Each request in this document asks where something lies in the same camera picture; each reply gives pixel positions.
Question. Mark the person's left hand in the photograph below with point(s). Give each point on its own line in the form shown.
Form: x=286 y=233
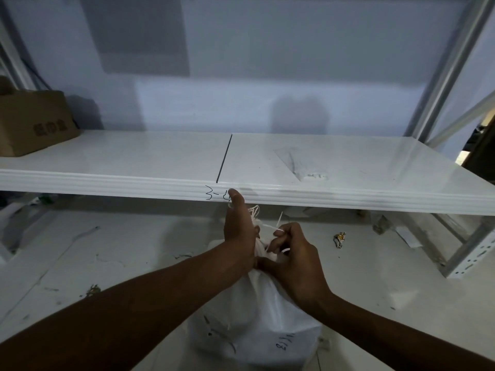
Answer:
x=239 y=231

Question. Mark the person's right hand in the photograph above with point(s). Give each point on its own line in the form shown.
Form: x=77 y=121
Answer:
x=301 y=270

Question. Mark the white woven sack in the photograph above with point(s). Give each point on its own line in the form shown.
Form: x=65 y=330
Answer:
x=251 y=320

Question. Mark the white shelf board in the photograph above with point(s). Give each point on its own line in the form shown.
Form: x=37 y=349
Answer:
x=135 y=158

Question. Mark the person's right forearm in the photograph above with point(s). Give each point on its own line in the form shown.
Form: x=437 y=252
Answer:
x=386 y=336

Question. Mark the person's left forearm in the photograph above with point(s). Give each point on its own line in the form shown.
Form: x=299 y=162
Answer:
x=116 y=316

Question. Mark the crumpled gold wrapper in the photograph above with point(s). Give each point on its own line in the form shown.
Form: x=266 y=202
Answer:
x=340 y=239

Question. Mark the grey crumpled paper scrap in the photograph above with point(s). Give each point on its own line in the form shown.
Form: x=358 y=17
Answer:
x=381 y=224

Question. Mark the white paper scrap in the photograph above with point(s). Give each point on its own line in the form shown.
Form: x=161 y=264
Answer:
x=408 y=237

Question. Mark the dark debris clump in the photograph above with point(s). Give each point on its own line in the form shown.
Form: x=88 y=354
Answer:
x=93 y=290

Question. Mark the grey metal diagonal brace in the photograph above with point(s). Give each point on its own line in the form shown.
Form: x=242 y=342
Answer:
x=464 y=121

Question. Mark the large brown cardboard box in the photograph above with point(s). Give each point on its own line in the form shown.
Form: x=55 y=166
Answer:
x=35 y=123

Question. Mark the grey metal rear upright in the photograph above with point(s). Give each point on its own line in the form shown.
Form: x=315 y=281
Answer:
x=452 y=61
x=13 y=59

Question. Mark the white perforated rack post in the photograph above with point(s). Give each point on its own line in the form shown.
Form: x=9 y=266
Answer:
x=472 y=255

